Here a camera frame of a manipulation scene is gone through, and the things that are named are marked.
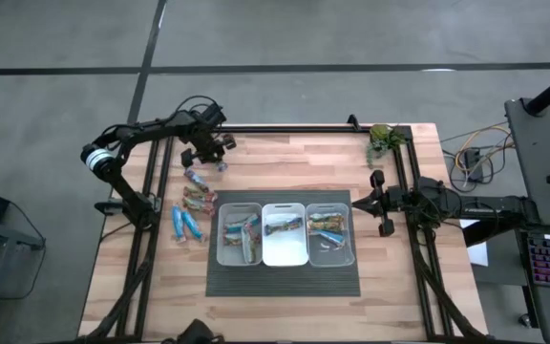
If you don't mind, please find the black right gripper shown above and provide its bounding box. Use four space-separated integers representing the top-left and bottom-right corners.
350 168 404 238

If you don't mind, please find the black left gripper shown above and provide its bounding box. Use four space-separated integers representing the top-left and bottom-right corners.
180 102 238 167

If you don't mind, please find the green silver granola bar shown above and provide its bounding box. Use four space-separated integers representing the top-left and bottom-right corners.
307 212 346 226

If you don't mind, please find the blue purple granola bar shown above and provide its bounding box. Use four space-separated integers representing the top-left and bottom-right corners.
223 213 261 234

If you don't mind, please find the blue denim garment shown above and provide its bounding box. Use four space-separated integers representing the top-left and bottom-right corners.
182 167 211 193

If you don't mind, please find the clear plastic bin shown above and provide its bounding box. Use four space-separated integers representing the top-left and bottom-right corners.
305 202 356 268

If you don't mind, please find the small potted succulent plant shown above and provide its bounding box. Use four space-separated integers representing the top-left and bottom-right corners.
364 120 408 167

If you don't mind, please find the white plastic bin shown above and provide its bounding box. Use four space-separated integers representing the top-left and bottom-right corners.
261 202 310 268

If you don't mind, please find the grey plastic bin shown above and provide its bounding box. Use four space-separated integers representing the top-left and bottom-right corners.
216 202 264 268

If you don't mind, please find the black power brick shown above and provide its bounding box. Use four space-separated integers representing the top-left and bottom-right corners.
462 147 485 183

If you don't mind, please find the dark woven placemat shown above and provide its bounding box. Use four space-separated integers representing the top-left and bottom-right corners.
205 189 362 298

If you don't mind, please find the white paper sheet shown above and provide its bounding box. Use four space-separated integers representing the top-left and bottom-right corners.
459 218 490 268

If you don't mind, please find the black diagonal support bar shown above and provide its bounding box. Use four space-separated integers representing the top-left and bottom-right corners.
463 217 537 248

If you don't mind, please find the dark grey desk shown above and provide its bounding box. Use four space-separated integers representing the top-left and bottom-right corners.
503 97 550 228

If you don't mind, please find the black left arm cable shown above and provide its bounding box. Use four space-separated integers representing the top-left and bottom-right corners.
173 94 222 118

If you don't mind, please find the black aluminium table frame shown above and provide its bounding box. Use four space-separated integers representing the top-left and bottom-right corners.
77 113 490 343

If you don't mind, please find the black frame clamp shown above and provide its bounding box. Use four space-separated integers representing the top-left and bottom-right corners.
94 200 125 215

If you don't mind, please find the yellow cable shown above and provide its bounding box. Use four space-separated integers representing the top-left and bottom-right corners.
454 122 516 173

